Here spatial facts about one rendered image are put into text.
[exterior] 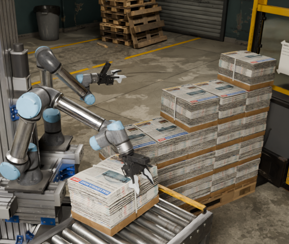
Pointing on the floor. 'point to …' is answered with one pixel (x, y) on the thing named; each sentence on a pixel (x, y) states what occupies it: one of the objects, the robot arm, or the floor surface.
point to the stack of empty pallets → (121, 19)
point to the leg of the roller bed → (205, 239)
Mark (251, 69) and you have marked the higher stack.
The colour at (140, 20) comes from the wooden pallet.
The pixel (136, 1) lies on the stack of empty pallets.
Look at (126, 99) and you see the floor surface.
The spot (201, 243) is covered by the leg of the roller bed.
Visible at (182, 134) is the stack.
